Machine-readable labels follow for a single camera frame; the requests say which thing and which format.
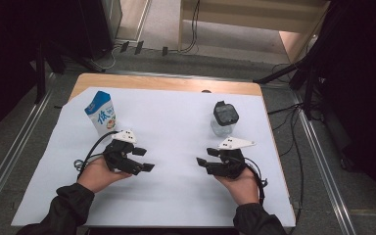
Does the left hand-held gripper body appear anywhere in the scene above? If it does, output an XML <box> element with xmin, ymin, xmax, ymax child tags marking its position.
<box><xmin>102</xmin><ymin>128</ymin><xmax>145</xmax><ymax>176</ymax></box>

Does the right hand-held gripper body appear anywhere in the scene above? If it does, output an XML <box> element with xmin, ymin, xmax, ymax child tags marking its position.
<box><xmin>205</xmin><ymin>136</ymin><xmax>257</xmax><ymax>180</ymax></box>

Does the clear jar with black lid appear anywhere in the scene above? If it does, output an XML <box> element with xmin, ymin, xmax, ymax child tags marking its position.
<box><xmin>210</xmin><ymin>100</ymin><xmax>240</xmax><ymax>137</ymax></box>

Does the blue and white pouch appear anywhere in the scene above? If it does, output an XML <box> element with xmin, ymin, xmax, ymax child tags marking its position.
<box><xmin>83</xmin><ymin>90</ymin><xmax>118</xmax><ymax>137</ymax></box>

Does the person's right hand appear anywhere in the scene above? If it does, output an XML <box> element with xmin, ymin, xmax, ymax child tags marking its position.
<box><xmin>214</xmin><ymin>167</ymin><xmax>261</xmax><ymax>207</ymax></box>

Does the person's left hand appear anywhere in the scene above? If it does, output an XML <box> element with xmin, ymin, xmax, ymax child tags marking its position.
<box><xmin>76</xmin><ymin>156</ymin><xmax>133</xmax><ymax>194</ymax></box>

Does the white paper sheet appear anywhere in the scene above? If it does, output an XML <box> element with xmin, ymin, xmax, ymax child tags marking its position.
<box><xmin>11</xmin><ymin>86</ymin><xmax>297</xmax><ymax>228</ymax></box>

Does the black tripod stand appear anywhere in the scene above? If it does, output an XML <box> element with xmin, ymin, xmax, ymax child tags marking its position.
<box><xmin>253</xmin><ymin>48</ymin><xmax>332</xmax><ymax>121</ymax></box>

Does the black metal stand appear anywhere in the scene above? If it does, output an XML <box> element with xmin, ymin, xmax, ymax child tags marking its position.
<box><xmin>33</xmin><ymin>38</ymin><xmax>107</xmax><ymax>105</ymax></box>

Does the dark cabinet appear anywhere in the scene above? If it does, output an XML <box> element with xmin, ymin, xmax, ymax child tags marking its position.
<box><xmin>77</xmin><ymin>0</ymin><xmax>123</xmax><ymax>62</ymax></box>

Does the light wooden furniture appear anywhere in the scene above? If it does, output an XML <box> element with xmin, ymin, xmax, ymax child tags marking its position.
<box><xmin>177</xmin><ymin>0</ymin><xmax>331</xmax><ymax>65</ymax></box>

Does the dark curtain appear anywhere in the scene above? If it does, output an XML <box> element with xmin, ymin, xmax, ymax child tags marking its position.
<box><xmin>0</xmin><ymin>0</ymin><xmax>82</xmax><ymax>145</ymax></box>
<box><xmin>316</xmin><ymin>0</ymin><xmax>376</xmax><ymax>216</ymax></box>

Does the black floor cable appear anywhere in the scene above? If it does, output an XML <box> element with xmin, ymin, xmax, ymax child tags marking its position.
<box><xmin>267</xmin><ymin>102</ymin><xmax>307</xmax><ymax>116</ymax></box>
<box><xmin>278</xmin><ymin>107</ymin><xmax>306</xmax><ymax>226</ymax></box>

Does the white floor cable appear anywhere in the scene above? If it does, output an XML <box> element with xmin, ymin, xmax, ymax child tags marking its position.
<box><xmin>89</xmin><ymin>43</ymin><xmax>125</xmax><ymax>71</ymax></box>

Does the metal floor rail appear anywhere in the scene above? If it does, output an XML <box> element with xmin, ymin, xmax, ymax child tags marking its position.
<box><xmin>0</xmin><ymin>72</ymin><xmax>58</xmax><ymax>226</ymax></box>
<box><xmin>288</xmin><ymin>89</ymin><xmax>356</xmax><ymax>235</ymax></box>

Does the black hanging cable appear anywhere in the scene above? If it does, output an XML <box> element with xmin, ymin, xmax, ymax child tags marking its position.
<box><xmin>179</xmin><ymin>0</ymin><xmax>202</xmax><ymax>55</ymax></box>

